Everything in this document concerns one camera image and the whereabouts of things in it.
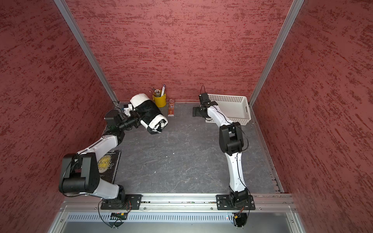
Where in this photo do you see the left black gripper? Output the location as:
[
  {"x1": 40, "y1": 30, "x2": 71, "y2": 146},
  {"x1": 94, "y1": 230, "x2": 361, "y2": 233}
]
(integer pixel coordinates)
[{"x1": 119, "y1": 110, "x2": 150, "y2": 130}]

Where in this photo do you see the black white checkered pillowcase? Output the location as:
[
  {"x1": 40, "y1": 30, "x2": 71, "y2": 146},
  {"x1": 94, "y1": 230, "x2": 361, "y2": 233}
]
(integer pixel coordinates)
[{"x1": 130, "y1": 94, "x2": 168, "y2": 135}]

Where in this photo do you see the white perforated plastic basket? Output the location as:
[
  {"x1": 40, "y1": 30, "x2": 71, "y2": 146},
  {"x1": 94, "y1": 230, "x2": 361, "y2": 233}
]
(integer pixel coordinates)
[{"x1": 208, "y1": 94, "x2": 252, "y2": 125}]

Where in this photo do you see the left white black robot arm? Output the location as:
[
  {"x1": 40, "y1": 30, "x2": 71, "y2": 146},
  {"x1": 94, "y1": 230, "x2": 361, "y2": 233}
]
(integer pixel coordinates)
[{"x1": 58, "y1": 109, "x2": 141, "y2": 209}]

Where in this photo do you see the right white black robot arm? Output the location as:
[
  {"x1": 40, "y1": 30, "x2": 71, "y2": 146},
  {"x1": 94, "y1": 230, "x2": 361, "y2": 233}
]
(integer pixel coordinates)
[{"x1": 192, "y1": 105, "x2": 250, "y2": 209}]

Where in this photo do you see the yellow pencil cup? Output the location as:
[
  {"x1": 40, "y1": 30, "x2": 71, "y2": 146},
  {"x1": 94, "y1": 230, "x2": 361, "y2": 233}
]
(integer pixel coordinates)
[{"x1": 153, "y1": 94, "x2": 167, "y2": 108}]

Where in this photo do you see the bundle of pencils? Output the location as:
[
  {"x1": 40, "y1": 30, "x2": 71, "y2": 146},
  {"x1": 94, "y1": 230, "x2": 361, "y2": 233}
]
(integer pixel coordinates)
[{"x1": 150, "y1": 84, "x2": 166, "y2": 98}]

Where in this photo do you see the dark hardcover book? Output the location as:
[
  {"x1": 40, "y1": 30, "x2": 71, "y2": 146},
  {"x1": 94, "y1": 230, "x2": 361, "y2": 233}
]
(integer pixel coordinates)
[{"x1": 98, "y1": 150, "x2": 121, "y2": 183}]

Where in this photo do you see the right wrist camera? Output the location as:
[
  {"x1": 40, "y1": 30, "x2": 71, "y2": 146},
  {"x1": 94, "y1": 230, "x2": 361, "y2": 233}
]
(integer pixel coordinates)
[{"x1": 199, "y1": 93, "x2": 210, "y2": 105}]

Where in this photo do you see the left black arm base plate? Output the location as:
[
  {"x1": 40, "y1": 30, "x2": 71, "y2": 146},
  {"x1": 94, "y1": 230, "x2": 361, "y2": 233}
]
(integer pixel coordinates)
[{"x1": 101, "y1": 194, "x2": 143, "y2": 211}]

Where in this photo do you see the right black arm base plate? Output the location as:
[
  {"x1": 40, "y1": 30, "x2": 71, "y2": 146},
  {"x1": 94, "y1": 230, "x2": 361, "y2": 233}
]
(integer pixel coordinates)
[{"x1": 216, "y1": 194, "x2": 256, "y2": 211}]

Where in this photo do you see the aluminium front rail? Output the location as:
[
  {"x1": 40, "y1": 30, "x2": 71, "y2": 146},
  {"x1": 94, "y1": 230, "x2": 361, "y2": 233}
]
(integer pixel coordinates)
[{"x1": 81, "y1": 193, "x2": 298, "y2": 213}]

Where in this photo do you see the left aluminium corner post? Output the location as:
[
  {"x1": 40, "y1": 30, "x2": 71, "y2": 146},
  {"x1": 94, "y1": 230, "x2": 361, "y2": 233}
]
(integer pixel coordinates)
[{"x1": 54, "y1": 0, "x2": 119, "y2": 102}]

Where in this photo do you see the aluminium corner post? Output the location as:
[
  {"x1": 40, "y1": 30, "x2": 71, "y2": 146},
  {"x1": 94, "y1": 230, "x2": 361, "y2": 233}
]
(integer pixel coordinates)
[
  {"x1": 249, "y1": 0, "x2": 304, "y2": 108},
  {"x1": 54, "y1": 0, "x2": 119, "y2": 102}
]

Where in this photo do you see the right aluminium corner post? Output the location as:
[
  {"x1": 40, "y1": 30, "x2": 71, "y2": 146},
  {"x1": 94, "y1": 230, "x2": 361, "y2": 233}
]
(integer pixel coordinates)
[{"x1": 249, "y1": 0, "x2": 304, "y2": 108}]

